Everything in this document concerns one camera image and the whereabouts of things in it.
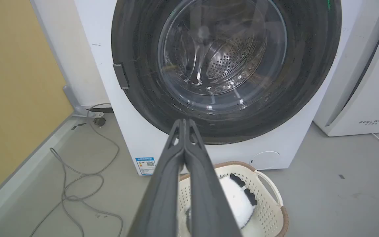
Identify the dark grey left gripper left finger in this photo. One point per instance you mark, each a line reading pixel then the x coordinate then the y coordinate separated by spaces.
pixel 163 191

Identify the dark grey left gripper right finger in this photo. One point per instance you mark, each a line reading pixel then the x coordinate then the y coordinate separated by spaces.
pixel 206 194

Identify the round dark glass washer door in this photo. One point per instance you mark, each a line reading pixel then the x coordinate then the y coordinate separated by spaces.
pixel 229 65

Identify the white front-load washing machine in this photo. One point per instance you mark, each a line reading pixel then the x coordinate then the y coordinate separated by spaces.
pixel 133 131

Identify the blue energy label sticker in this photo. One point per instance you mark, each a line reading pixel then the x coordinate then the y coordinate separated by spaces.
pixel 145 165

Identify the white and black plush toy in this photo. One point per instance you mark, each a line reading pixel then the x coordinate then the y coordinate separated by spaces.
pixel 237 200

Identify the cream plastic laundry basket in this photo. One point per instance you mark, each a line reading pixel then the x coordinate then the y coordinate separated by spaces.
pixel 268 204

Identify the grey metal partition foot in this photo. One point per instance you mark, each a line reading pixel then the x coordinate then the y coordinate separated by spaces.
pixel 81 105

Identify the white air purifier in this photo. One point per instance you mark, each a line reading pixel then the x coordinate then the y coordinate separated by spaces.
pixel 367 82

